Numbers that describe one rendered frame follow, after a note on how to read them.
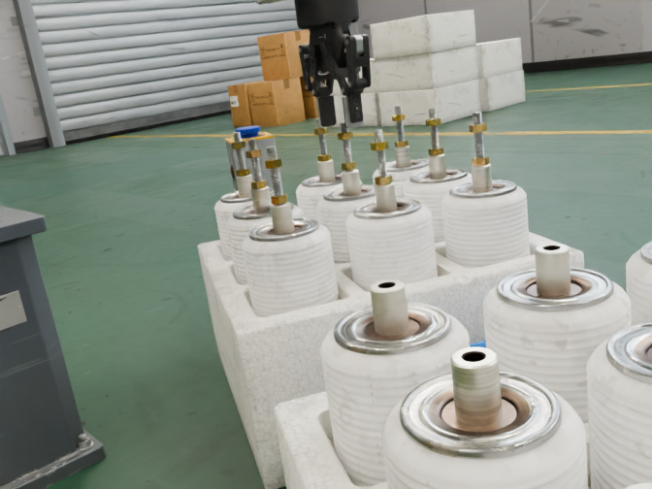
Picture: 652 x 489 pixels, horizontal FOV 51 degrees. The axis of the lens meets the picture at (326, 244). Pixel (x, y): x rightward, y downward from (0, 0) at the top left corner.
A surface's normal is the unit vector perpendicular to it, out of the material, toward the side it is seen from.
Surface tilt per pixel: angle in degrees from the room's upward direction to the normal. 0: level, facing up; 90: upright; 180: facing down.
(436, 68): 90
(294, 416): 0
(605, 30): 90
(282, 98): 90
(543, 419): 4
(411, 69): 90
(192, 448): 0
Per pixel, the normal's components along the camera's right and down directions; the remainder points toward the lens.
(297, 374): 0.28, 0.22
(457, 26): 0.67, 0.11
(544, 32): -0.74, 0.28
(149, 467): -0.14, -0.95
